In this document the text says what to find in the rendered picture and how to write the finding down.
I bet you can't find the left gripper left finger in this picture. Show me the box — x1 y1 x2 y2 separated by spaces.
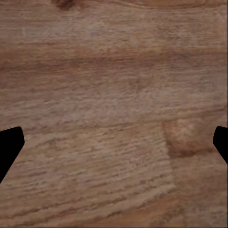
0 126 25 184

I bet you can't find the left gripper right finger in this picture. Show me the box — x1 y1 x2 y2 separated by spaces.
213 126 228 165

